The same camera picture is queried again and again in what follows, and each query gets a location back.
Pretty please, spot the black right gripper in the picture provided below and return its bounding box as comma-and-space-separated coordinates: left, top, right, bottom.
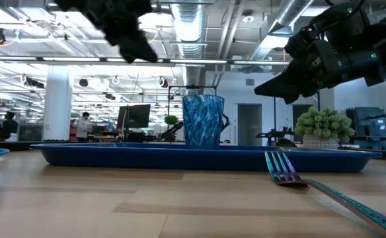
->
254, 40, 386, 105

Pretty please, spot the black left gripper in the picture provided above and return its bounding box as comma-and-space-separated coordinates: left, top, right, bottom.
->
53, 0, 159, 64

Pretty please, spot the iridescent metal fork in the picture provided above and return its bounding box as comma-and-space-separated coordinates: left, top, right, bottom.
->
264, 151, 386, 238

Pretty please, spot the blue textured plastic cup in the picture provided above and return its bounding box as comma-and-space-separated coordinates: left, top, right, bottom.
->
181, 94, 226, 149

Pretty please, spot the blue plastic tray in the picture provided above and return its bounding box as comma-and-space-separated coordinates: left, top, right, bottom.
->
30, 141, 383, 174

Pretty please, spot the grey door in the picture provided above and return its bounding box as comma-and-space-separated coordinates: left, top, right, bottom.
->
291, 104, 313, 143
237, 103, 263, 147

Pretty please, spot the green succulent in white pot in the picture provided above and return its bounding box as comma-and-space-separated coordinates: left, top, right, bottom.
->
293, 106, 357, 151

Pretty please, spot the black computer monitor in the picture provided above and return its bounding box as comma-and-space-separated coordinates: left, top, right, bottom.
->
116, 103, 152, 143

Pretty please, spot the small background green plant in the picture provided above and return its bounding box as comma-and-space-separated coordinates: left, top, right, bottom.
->
164, 114, 180, 127

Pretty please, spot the dark background workstation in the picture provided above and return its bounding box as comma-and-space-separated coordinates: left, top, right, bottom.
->
345, 106, 386, 152

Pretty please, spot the person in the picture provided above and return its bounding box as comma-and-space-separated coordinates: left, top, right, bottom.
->
75, 111, 93, 143
1, 111, 20, 141

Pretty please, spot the white column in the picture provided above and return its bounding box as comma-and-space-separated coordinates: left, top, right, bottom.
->
43, 64, 73, 141

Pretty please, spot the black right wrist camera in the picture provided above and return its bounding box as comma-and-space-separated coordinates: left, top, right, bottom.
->
284, 30, 329, 67

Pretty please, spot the silver ceiling duct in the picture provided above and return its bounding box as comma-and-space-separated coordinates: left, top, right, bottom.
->
170, 0, 211, 87
245, 0, 315, 61

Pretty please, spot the black aluminium table frame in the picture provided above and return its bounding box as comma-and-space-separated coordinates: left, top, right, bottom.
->
0, 139, 386, 162

